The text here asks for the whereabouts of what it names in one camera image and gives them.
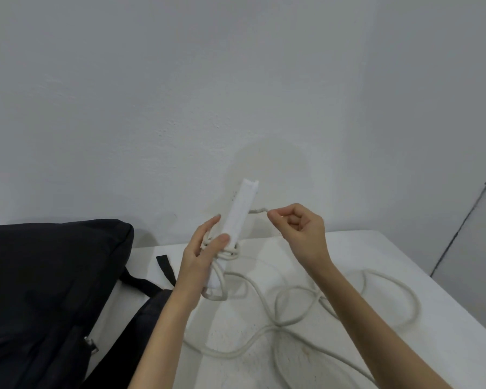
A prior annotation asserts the person's right hand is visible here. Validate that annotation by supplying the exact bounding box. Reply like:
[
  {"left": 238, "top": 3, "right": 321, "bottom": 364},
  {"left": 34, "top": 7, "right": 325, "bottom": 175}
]
[{"left": 267, "top": 203, "right": 330, "bottom": 269}]

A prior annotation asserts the person's left hand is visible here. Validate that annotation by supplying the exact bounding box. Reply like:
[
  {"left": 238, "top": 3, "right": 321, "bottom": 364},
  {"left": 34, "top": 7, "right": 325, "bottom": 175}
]
[{"left": 174, "top": 214, "right": 231, "bottom": 296}]

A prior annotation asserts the white plastic tube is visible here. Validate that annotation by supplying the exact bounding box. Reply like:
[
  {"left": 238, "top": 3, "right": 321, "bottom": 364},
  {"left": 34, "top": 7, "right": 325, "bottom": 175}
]
[{"left": 204, "top": 178, "right": 260, "bottom": 290}]

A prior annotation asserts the white rope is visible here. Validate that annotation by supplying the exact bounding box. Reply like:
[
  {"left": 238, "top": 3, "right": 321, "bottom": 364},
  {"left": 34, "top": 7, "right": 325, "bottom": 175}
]
[{"left": 184, "top": 207, "right": 422, "bottom": 389}]

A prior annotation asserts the person's left forearm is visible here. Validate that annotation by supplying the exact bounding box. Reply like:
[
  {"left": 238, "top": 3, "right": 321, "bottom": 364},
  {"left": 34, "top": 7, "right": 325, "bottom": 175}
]
[{"left": 127, "top": 284, "right": 202, "bottom": 389}]

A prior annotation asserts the person's right forearm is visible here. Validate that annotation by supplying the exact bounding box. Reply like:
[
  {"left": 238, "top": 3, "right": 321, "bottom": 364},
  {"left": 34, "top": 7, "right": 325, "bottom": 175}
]
[{"left": 307, "top": 258, "right": 456, "bottom": 389}]

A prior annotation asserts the black backpack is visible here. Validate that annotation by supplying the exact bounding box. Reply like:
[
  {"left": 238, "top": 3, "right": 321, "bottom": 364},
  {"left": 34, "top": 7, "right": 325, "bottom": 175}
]
[{"left": 0, "top": 219, "right": 177, "bottom": 389}]

